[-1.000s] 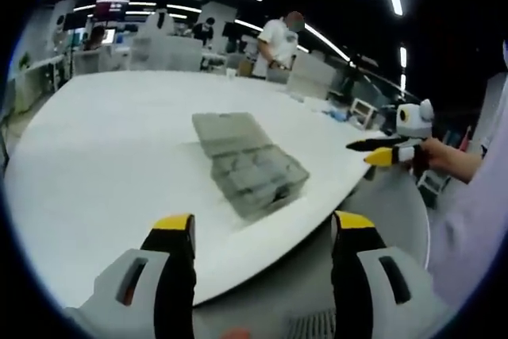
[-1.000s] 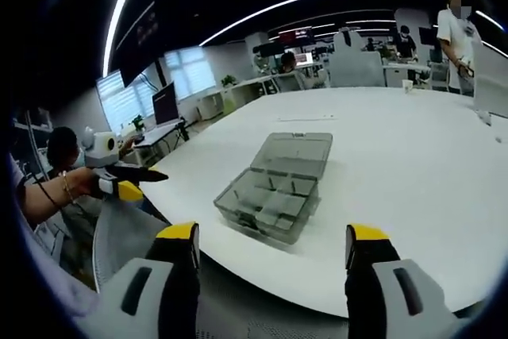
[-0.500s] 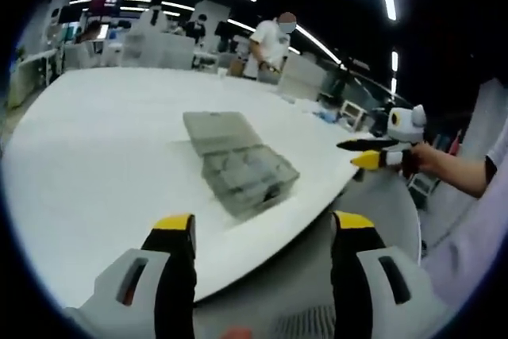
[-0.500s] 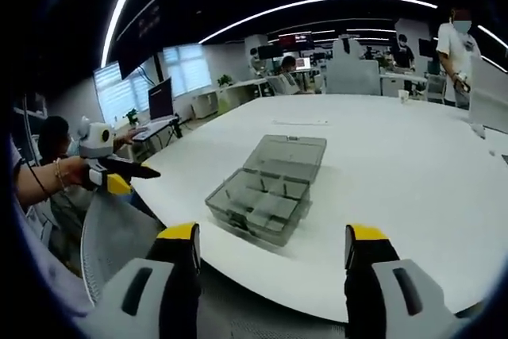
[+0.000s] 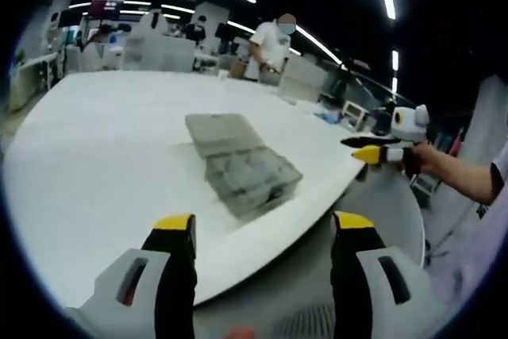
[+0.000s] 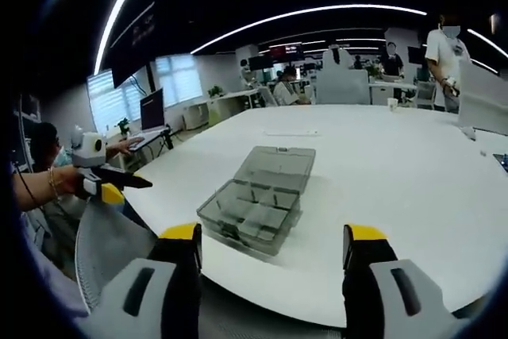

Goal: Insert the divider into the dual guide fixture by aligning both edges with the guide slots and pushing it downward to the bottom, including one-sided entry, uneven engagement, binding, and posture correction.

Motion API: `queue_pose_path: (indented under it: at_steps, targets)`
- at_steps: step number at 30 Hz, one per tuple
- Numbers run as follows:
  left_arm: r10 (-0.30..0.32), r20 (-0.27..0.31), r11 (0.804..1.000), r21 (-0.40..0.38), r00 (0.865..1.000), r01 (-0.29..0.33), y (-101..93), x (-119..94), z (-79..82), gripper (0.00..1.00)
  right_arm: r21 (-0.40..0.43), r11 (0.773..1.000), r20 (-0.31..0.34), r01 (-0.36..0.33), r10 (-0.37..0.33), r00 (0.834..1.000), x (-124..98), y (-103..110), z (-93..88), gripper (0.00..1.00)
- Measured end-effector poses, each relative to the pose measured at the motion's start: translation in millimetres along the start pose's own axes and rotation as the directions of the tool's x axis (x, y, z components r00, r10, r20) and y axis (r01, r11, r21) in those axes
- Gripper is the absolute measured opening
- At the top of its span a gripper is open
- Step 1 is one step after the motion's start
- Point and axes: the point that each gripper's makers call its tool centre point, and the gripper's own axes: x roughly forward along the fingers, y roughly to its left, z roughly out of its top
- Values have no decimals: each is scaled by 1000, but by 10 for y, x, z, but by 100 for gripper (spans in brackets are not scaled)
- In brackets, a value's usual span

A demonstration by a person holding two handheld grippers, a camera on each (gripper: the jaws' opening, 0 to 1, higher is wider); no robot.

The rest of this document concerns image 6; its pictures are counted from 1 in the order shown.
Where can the person's left hand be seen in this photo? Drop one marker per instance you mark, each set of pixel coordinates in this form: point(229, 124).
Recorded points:
point(71, 180)

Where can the leafy potted plant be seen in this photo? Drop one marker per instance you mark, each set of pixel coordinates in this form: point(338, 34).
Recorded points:
point(215, 91)

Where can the white cabinet counter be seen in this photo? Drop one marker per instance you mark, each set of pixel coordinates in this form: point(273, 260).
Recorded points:
point(222, 110)

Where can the dark computer monitor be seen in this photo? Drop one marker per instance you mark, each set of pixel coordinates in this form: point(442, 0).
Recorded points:
point(152, 110)

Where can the white paper cup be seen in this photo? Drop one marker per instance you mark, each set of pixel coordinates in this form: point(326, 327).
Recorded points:
point(392, 105)

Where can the black background monitor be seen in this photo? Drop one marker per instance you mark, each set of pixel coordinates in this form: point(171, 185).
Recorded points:
point(260, 63)

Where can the small potted plant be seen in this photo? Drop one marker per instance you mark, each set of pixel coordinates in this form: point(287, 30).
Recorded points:
point(124, 126)

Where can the operator in white shirt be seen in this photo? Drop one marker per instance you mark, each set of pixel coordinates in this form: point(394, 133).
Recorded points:
point(43, 275)

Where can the window with blinds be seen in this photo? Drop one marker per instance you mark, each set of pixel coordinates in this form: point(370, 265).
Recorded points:
point(178, 81)
point(107, 105)

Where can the grey mesh chair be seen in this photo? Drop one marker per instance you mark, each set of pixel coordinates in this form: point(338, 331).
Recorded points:
point(107, 236)

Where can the white mesh office chair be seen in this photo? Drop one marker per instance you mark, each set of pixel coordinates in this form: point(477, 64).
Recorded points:
point(342, 87)
point(484, 101)

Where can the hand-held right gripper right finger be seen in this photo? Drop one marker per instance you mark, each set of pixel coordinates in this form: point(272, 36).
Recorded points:
point(365, 275)

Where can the red wall screen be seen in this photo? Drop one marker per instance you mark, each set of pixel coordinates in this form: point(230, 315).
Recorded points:
point(285, 51)

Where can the grey transparent dual guide fixture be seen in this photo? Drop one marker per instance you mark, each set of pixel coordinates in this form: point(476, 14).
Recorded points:
point(278, 168)

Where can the small white object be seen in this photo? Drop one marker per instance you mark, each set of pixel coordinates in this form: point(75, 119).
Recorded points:
point(468, 133)

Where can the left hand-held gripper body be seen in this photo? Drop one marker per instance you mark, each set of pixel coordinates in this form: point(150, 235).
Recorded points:
point(89, 148)

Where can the hanging dark display screen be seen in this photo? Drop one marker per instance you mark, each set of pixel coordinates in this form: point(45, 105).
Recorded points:
point(133, 49)

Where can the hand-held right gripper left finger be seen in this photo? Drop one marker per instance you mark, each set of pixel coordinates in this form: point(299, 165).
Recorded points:
point(174, 275)

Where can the white side desk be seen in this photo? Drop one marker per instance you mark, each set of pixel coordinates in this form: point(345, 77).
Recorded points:
point(143, 148)

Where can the blue flat object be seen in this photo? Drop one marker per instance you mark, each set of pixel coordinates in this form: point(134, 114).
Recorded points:
point(501, 162)

